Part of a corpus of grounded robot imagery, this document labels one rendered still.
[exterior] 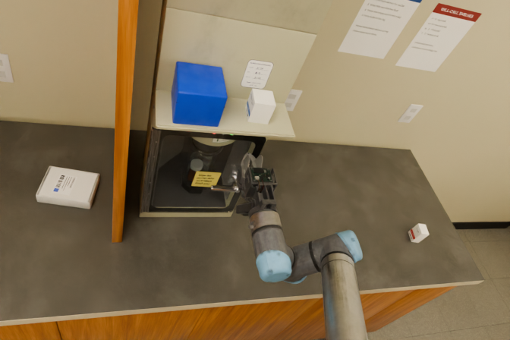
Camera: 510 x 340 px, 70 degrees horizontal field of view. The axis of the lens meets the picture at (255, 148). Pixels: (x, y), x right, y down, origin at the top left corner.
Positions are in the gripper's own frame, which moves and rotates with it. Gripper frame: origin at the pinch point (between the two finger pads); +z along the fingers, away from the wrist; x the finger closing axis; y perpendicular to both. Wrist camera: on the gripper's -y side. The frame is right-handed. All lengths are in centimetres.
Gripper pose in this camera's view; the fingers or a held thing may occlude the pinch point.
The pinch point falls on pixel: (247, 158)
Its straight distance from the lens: 104.3
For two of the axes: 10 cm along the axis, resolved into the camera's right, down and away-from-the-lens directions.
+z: -1.7, -7.6, 6.2
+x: -9.4, -0.6, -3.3
